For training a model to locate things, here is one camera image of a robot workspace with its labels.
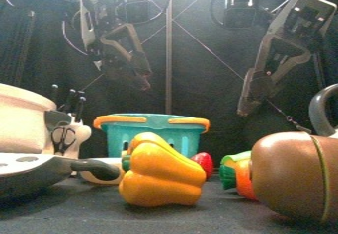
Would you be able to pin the grey toy frying pan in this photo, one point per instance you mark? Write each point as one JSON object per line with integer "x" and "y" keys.
{"x": 31, "y": 172}

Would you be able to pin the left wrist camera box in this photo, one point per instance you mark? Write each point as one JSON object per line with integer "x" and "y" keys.
{"x": 134, "y": 11}

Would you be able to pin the yellow toy bell pepper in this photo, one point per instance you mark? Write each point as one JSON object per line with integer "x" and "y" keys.
{"x": 164, "y": 175}

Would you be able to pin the orange toy carrot green top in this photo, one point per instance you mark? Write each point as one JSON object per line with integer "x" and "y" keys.
{"x": 245, "y": 182}

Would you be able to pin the white toy cooking pot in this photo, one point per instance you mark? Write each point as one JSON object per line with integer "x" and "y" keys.
{"x": 22, "y": 122}

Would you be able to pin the brown toy potato green band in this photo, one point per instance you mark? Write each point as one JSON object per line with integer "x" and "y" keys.
{"x": 287, "y": 175}

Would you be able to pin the grey toy kettle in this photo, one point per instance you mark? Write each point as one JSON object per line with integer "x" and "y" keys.
{"x": 317, "y": 109}

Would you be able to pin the red toy tomato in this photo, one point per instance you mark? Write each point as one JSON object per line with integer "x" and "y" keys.
{"x": 205, "y": 164}

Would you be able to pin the black toy scissors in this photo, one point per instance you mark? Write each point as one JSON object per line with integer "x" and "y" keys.
{"x": 64, "y": 140}

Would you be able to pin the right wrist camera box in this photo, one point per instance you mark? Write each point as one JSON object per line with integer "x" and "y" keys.
{"x": 240, "y": 11}

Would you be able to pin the white toy knife block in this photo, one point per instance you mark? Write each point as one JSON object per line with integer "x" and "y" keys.
{"x": 82, "y": 134}

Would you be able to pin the yellow toy corn green husk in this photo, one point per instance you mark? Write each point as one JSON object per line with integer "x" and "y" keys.
{"x": 240, "y": 157}

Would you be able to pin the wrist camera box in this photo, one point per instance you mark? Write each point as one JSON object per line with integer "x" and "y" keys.
{"x": 240, "y": 11}
{"x": 134, "y": 11}

